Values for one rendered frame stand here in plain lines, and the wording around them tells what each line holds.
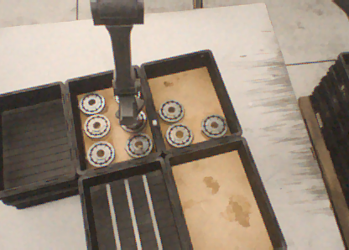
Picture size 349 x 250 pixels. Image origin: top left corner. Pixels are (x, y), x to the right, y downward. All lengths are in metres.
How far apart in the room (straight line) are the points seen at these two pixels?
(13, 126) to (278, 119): 1.11
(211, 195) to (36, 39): 1.18
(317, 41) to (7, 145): 2.27
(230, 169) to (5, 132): 0.89
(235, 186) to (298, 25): 1.88
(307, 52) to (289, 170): 1.44
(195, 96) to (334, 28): 1.80
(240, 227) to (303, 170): 0.41
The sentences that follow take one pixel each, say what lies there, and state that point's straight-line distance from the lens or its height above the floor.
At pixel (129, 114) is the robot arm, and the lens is 1.03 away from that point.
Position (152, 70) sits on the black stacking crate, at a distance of 1.35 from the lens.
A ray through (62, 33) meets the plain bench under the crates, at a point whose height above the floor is 0.70.
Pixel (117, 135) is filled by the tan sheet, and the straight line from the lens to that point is 1.29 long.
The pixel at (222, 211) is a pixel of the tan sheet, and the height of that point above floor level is 0.83.
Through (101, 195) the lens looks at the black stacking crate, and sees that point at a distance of 1.22.
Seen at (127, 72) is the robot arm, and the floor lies 1.24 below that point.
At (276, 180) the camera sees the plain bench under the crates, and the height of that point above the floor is 0.70.
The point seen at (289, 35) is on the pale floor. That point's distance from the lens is 2.77.
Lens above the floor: 1.99
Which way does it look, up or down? 65 degrees down
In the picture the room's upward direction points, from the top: 1 degrees counter-clockwise
